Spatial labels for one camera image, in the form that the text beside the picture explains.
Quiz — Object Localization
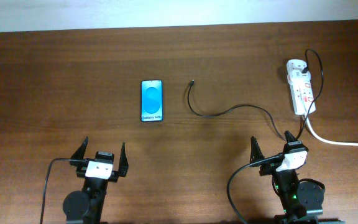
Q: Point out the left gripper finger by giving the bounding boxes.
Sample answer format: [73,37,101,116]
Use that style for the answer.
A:
[70,136,89,166]
[118,143,129,177]

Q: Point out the white power strip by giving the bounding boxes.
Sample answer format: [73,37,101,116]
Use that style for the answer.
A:
[287,59,316,116]

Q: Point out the blue screen smartphone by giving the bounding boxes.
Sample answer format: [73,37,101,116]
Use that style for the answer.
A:
[140,80,163,122]

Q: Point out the black usb charging cable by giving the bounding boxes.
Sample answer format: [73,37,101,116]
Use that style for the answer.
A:
[186,49,324,141]

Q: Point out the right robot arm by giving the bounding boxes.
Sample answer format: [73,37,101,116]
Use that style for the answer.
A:
[250,131,325,223]

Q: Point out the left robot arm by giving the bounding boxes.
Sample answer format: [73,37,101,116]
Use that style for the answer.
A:
[63,138,129,223]

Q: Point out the white charger plug adapter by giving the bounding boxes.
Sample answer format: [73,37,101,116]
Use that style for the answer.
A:
[289,68,311,83]

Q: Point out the white power strip cord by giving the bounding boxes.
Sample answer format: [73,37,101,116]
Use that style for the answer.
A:
[304,114,358,149]

